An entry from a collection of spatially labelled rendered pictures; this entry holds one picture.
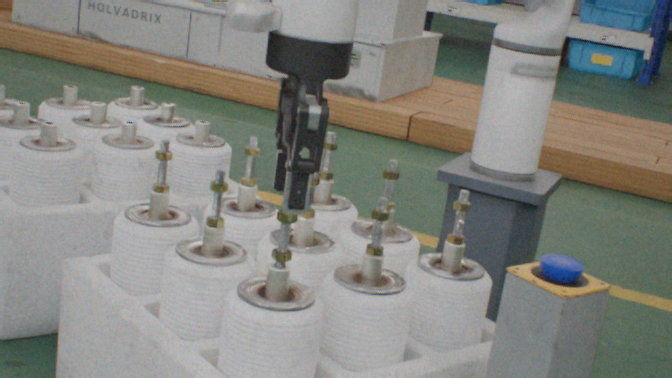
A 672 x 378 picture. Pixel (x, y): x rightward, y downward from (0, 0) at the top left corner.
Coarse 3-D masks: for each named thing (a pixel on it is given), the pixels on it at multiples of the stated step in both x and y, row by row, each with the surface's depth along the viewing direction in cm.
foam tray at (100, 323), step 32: (96, 256) 112; (64, 288) 110; (96, 288) 104; (64, 320) 111; (96, 320) 104; (128, 320) 98; (64, 352) 112; (96, 352) 104; (128, 352) 98; (160, 352) 93; (192, 352) 92; (320, 352) 96; (416, 352) 100; (448, 352) 100; (480, 352) 102
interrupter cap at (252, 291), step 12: (240, 288) 90; (252, 288) 90; (264, 288) 91; (300, 288) 92; (252, 300) 87; (264, 300) 88; (276, 300) 89; (288, 300) 90; (300, 300) 89; (312, 300) 89
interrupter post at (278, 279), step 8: (272, 264) 90; (272, 272) 89; (280, 272) 88; (288, 272) 89; (272, 280) 89; (280, 280) 89; (288, 280) 89; (272, 288) 89; (280, 288) 89; (288, 288) 90; (272, 296) 89; (280, 296) 89
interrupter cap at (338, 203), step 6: (336, 198) 124; (342, 198) 124; (312, 204) 119; (318, 204) 120; (330, 204) 121; (336, 204) 121; (342, 204) 121; (348, 204) 121; (324, 210) 118; (330, 210) 119; (336, 210) 119; (342, 210) 120
